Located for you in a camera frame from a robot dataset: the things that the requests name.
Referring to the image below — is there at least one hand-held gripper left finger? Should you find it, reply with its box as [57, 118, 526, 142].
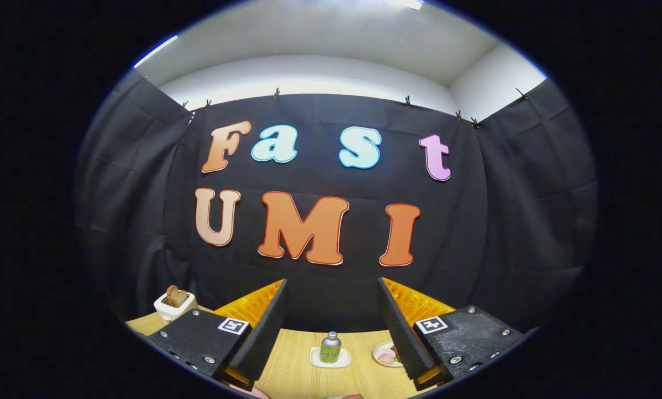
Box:
[148, 278, 289, 391]

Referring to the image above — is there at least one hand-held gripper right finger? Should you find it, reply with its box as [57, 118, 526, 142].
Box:
[378, 277, 539, 392]

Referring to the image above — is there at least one small white dish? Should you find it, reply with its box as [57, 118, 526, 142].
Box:
[373, 340, 403, 367]

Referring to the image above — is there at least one white square coaster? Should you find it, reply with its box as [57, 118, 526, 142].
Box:
[310, 346, 352, 369]

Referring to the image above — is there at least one pink plate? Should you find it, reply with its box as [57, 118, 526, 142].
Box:
[225, 382, 270, 399]

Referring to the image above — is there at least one green soda bottle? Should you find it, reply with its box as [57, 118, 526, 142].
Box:
[320, 331, 342, 364]

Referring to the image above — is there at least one white toaster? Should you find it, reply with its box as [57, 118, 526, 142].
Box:
[153, 290, 198, 324]

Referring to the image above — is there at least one row of cloth clips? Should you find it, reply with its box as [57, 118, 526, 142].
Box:
[140, 71, 531, 129]

